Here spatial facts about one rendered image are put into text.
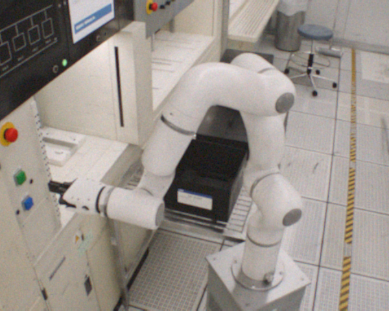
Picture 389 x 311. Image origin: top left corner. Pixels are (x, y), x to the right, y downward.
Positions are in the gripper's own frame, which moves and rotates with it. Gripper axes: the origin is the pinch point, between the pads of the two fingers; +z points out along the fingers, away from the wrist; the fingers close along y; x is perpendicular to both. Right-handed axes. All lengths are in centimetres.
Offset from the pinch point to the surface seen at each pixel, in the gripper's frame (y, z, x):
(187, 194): 46, -24, -33
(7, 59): 6.1, 12.5, 34.1
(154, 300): 51, -4, -120
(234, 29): 244, 6, -36
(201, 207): 46, -29, -39
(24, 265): -9.5, 12.5, -28.9
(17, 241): -8.7, 12.5, -18.6
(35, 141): 10.9, 13.1, 5.5
